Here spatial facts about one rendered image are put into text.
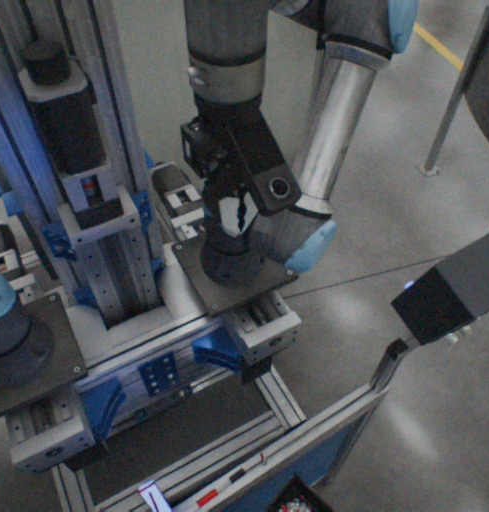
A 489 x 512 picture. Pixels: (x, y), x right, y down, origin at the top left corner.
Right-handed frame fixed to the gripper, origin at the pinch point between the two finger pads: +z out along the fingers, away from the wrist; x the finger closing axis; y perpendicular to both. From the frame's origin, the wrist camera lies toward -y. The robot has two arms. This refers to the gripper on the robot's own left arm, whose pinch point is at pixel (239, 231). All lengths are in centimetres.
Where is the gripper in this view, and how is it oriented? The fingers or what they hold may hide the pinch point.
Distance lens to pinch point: 61.7
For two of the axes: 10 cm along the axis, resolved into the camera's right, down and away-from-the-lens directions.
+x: -8.4, 4.2, -3.5
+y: -5.4, -6.5, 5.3
